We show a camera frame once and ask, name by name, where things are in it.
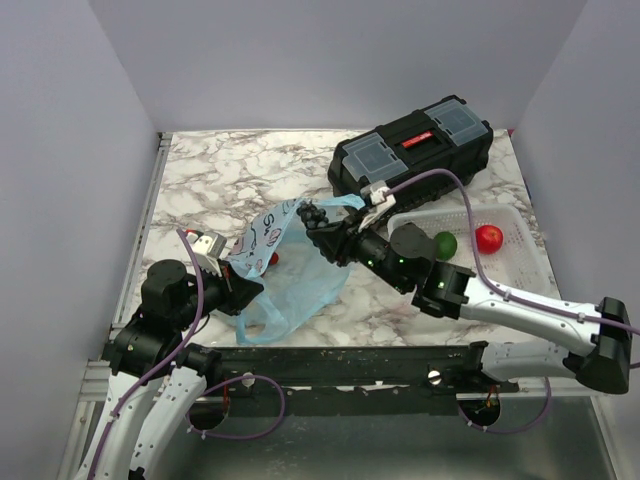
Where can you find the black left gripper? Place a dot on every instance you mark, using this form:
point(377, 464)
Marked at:
point(238, 290)

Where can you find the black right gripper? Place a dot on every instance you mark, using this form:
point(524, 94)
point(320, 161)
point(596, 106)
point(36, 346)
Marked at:
point(337, 240)

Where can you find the dark fake grapes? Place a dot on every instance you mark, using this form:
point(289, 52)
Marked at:
point(312, 216)

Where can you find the light blue plastic bag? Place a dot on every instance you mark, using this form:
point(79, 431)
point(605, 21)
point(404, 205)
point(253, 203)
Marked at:
point(301, 284)

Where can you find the green fake fruit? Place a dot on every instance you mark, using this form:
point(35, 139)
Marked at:
point(447, 245)

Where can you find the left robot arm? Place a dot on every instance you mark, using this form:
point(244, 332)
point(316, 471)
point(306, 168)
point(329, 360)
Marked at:
point(154, 377)

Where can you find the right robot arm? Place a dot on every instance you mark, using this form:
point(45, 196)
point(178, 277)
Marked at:
point(590, 343)

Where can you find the red fake apple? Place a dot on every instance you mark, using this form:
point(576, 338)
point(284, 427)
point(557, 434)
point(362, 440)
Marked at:
point(489, 239)

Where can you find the black plastic toolbox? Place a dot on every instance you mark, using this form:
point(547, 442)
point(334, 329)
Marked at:
point(446, 134)

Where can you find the white perforated plastic basket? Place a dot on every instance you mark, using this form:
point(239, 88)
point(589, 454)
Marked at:
point(518, 263)

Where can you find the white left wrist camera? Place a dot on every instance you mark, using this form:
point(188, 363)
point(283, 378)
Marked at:
point(207, 248)

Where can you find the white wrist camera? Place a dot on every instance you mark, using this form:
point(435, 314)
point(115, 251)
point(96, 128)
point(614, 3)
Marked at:
point(378, 199)
point(207, 248)

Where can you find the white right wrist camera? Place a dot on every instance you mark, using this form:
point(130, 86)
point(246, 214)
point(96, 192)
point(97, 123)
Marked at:
point(378, 199)

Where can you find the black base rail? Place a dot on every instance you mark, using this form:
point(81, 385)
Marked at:
point(347, 381)

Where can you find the aluminium frame rail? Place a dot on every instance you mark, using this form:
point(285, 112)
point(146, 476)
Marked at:
point(93, 380)

